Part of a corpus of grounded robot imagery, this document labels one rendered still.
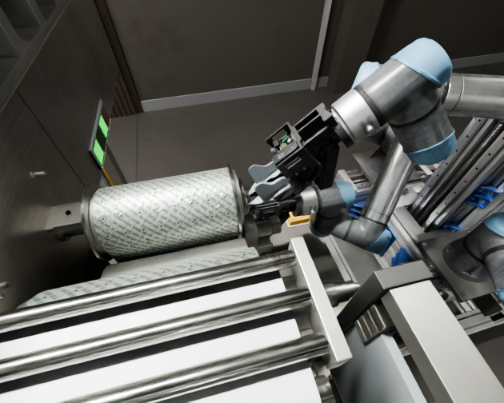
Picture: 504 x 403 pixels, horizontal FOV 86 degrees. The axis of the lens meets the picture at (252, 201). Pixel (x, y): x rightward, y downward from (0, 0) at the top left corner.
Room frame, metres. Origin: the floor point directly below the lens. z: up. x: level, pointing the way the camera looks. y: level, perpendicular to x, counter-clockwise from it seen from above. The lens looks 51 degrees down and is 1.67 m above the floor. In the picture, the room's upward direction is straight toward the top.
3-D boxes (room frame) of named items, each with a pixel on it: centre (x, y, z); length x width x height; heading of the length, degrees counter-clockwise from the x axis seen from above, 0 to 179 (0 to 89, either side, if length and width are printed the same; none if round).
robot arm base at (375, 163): (0.90, -0.61, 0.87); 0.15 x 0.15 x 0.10
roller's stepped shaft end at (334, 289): (0.12, -0.10, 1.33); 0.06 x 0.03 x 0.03; 103
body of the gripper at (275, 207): (0.43, -0.06, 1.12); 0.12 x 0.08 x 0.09; 103
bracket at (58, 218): (0.28, 0.33, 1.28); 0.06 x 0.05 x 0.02; 103
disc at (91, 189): (0.29, 0.28, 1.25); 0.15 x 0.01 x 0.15; 13
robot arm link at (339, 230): (0.46, -0.23, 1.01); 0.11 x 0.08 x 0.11; 60
